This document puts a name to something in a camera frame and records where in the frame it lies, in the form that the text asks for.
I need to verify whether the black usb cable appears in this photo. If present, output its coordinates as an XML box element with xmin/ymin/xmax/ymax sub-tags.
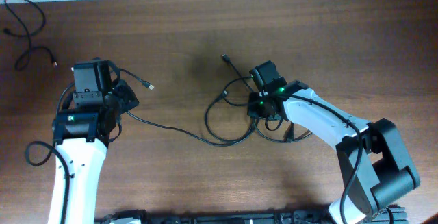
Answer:
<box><xmin>2</xmin><ymin>0</ymin><xmax>58</xmax><ymax>71</ymax></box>
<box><xmin>204</xmin><ymin>54</ymin><xmax>313</xmax><ymax>144</ymax></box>
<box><xmin>118</xmin><ymin>68</ymin><xmax>257</xmax><ymax>147</ymax></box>

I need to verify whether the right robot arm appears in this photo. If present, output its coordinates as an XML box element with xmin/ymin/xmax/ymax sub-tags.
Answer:
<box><xmin>248</xmin><ymin>61</ymin><xmax>420</xmax><ymax>223</ymax></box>

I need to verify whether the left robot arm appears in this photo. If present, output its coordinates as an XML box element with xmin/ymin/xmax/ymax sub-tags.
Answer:
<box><xmin>48</xmin><ymin>60</ymin><xmax>139</xmax><ymax>223</ymax></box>

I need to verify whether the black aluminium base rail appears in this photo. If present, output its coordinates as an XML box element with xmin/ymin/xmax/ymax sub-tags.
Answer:
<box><xmin>94</xmin><ymin>205</ymin><xmax>408</xmax><ymax>224</ymax></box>

